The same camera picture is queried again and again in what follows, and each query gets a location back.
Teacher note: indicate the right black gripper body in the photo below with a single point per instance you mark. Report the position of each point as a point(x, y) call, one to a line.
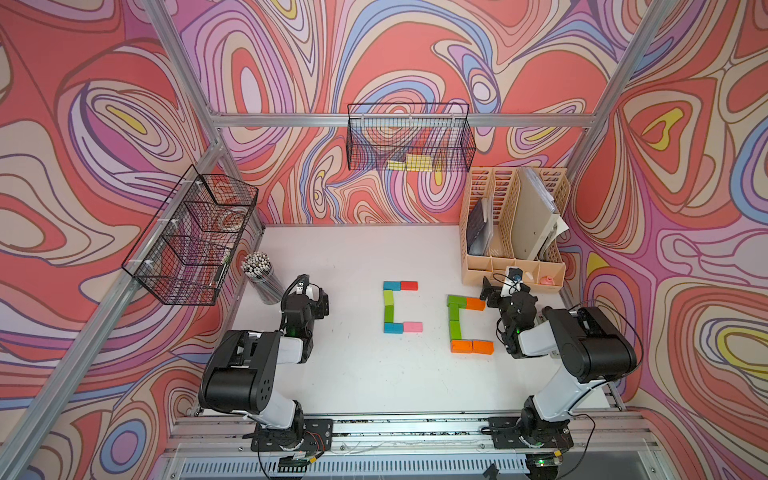
point(498, 302)

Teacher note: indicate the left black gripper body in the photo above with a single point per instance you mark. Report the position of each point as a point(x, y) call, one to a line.
point(315, 313)

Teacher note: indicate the orange block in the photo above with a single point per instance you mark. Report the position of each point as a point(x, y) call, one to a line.
point(483, 347)
point(461, 346)
point(475, 304)

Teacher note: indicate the red block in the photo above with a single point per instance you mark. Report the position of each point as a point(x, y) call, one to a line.
point(409, 286)

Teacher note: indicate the pink block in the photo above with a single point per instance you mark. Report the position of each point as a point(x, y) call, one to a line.
point(413, 327)

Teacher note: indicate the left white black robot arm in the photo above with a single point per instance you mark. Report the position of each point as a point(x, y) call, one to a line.
point(239, 377)

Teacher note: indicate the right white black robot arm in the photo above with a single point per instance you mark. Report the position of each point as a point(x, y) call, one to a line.
point(591, 349)

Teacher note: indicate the white folder in organizer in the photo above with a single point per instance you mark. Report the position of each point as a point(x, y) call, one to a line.
point(540, 207)

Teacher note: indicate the dark tablet in organizer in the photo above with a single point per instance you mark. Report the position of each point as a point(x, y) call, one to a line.
point(479, 230)

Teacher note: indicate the yellow sticky notes pad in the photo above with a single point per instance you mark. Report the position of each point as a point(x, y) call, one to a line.
point(411, 163)

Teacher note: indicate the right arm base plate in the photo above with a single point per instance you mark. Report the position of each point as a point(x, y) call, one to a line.
point(517, 433)

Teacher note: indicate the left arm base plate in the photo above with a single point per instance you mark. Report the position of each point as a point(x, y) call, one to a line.
point(312, 435)

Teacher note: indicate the black wire basket left wall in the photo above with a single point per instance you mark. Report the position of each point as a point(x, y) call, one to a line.
point(183, 257)

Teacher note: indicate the black wire basket wall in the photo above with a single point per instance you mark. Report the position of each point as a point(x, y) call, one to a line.
point(382, 131)
point(183, 257)

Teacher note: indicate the aluminium front rail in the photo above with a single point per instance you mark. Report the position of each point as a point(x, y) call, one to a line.
point(603, 430)

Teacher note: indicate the black wire basket back wall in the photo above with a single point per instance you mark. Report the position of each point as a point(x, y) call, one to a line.
point(382, 131)

